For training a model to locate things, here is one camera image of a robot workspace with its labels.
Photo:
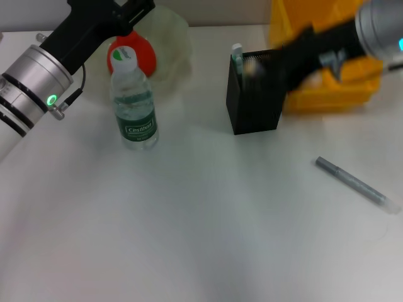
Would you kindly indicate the clear green-label water bottle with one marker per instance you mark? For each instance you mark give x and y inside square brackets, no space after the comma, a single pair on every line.
[135,110]

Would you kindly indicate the black mesh pen holder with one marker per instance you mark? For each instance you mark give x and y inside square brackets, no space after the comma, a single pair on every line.
[255,110]

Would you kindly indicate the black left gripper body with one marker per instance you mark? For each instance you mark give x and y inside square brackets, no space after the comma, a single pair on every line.
[88,28]

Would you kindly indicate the green pen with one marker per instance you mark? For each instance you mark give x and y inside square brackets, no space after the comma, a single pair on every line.
[237,53]

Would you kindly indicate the silver marker pen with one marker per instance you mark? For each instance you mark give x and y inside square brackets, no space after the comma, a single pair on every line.
[355,184]

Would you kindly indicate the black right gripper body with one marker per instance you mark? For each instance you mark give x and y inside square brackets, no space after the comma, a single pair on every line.
[315,53]

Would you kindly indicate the yellow plastic bin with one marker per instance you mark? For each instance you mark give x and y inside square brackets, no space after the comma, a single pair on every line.
[330,97]

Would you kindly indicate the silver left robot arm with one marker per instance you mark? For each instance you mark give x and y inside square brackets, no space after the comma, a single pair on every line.
[28,88]

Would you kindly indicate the green glass fruit bowl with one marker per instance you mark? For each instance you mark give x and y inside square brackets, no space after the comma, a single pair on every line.
[173,47]

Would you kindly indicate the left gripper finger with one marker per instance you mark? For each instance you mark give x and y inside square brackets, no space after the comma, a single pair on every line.
[138,11]

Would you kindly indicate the silver left wrist stud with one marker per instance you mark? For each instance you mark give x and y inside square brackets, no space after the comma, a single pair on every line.
[41,37]

